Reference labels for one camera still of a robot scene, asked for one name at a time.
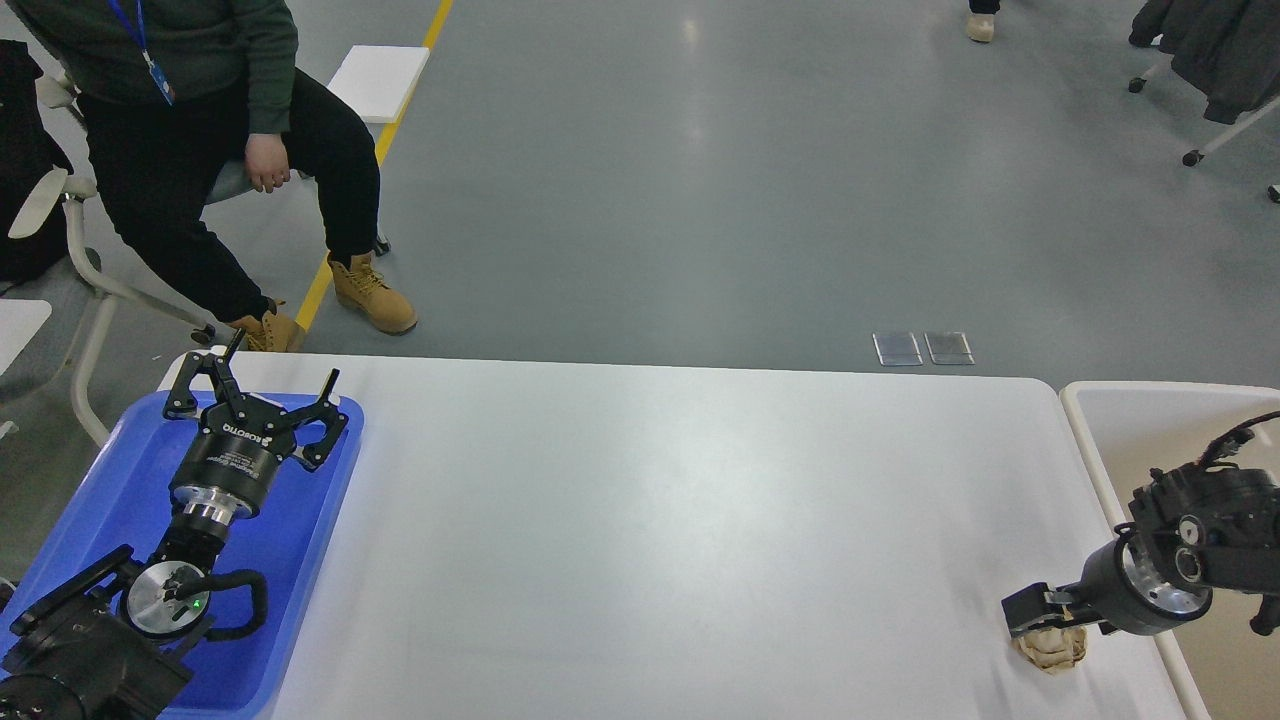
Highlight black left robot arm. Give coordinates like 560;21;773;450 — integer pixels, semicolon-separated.
3;348;364;719

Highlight blue plastic tray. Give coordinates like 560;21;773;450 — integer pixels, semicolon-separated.
0;389;365;720

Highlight right metal floor plate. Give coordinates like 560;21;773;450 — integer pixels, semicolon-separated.
924;331;977;366

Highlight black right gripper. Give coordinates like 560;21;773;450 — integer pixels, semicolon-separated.
1001;536;1213;641

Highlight left metal floor plate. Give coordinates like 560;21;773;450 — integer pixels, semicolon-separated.
872;332;924;366

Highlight dark jacket on rack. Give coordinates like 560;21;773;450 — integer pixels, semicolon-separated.
1128;1;1279;167

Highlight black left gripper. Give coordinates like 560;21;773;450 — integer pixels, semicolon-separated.
161;329;349;519

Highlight metal floor plate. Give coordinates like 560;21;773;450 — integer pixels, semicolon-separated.
924;331;977;366
872;332;924;366

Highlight brown paper ball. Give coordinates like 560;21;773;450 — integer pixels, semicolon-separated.
1010;626;1088;675

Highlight beige plastic bin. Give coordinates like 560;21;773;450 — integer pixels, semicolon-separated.
1061;380;1277;719

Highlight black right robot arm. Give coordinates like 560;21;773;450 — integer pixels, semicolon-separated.
1002;413;1279;639

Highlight white foam board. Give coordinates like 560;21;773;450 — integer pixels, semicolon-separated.
326;45;430;126

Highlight standing person dark trousers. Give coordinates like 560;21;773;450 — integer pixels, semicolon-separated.
964;0;1002;44

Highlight seated person green sweater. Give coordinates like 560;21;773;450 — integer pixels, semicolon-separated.
12;1;419;352

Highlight white side table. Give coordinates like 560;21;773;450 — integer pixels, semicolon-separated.
0;299;52;374

